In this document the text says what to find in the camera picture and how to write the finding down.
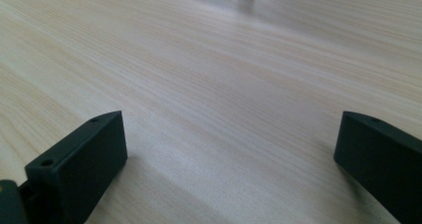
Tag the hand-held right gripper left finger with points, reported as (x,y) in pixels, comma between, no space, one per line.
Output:
(83,164)

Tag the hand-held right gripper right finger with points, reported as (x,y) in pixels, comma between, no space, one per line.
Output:
(381,157)

